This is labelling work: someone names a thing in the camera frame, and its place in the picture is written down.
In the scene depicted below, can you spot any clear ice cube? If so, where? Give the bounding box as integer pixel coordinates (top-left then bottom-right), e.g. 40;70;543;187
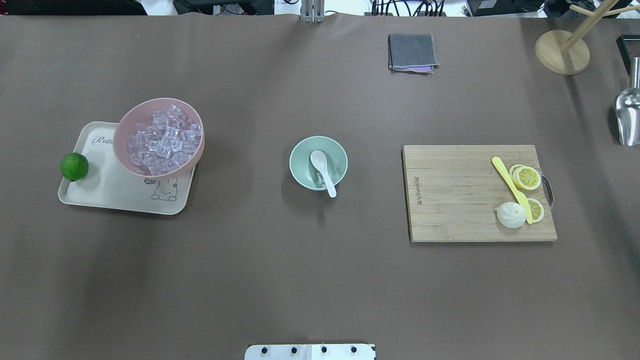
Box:
313;171;325;187

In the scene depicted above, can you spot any white ceramic spoon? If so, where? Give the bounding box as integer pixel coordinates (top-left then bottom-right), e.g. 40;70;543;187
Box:
310;149;338;198

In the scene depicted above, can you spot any mint green bowl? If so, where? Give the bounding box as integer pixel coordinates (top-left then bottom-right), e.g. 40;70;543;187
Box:
289;136;349;191

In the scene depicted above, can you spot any pile of clear ice cubes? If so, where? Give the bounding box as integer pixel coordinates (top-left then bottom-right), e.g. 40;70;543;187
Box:
125;104;205;177

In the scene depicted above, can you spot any pink bowl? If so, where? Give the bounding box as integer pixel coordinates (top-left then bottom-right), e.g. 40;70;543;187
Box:
113;97;206;180

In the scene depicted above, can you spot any metal ice scoop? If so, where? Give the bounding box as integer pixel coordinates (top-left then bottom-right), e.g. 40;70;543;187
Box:
615;57;640;147

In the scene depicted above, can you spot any bamboo cutting board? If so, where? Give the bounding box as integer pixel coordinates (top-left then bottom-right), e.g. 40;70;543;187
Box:
402;145;558;243

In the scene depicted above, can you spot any grey folded cloth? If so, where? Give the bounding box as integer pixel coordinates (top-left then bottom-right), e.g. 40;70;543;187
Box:
387;33;441;75

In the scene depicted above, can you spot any yellow plastic knife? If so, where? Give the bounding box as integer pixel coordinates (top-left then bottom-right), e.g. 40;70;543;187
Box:
491;156;534;224

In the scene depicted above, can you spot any cream rectangular rabbit tray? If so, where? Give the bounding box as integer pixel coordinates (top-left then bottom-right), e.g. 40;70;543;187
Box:
58;121;195;215

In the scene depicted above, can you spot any lemon slice near bun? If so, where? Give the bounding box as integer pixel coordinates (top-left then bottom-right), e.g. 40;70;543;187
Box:
527;198;546;224

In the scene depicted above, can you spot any green lime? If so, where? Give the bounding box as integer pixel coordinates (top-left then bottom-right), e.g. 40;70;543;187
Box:
60;152;89;182

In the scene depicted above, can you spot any wooden mug tree stand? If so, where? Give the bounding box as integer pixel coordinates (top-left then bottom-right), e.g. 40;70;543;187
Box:
534;0;640;76

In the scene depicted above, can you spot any aluminium frame post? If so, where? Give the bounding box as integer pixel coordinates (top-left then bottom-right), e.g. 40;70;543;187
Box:
299;0;326;24

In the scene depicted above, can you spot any black wire glass rack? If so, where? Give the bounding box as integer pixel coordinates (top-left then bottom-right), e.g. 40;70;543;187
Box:
615;34;640;75

